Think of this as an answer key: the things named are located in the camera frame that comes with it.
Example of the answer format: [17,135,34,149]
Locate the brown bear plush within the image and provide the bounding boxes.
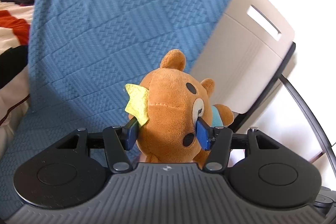
[125,50,234,168]

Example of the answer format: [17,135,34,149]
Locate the black curved tube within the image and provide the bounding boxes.
[279,75,335,165]

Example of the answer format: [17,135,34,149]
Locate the blue textured chair cover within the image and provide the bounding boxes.
[1,0,230,219]

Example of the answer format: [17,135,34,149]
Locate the striped plush blanket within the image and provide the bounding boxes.
[1,0,35,124]

